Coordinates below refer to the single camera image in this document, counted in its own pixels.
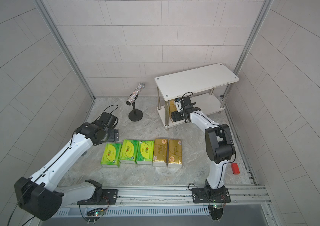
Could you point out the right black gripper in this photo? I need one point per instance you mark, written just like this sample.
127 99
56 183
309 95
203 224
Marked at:
176 114

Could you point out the small red block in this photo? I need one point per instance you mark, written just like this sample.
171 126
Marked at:
235 169

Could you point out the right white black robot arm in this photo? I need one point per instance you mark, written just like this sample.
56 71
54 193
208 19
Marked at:
219 148

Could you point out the gold tissue pack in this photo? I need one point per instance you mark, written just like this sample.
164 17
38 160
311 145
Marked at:
175 159
160 154
172 107

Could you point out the white two-tier shelf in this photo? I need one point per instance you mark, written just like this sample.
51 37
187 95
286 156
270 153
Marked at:
200 82

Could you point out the green tissue pack right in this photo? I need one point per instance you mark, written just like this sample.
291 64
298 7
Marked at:
145 152

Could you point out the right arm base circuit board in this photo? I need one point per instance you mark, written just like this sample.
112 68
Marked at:
216 212

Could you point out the green tissue pack left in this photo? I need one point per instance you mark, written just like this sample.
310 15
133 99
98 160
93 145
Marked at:
111 155

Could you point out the glitter microphone on black stand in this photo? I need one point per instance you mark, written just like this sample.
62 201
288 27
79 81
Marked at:
135 114

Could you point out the green tissue pack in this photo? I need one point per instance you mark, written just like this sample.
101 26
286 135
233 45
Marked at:
129 151
145 152
111 155

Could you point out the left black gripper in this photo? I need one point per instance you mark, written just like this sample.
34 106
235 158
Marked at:
115 137

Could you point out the aluminium mounting rail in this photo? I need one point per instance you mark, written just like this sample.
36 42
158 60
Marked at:
131 196

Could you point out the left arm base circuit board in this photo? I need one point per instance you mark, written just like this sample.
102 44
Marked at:
94 215

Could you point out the green tissue pack middle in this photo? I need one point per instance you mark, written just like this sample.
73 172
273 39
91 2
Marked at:
129 151

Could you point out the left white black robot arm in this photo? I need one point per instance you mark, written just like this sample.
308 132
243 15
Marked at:
40 195

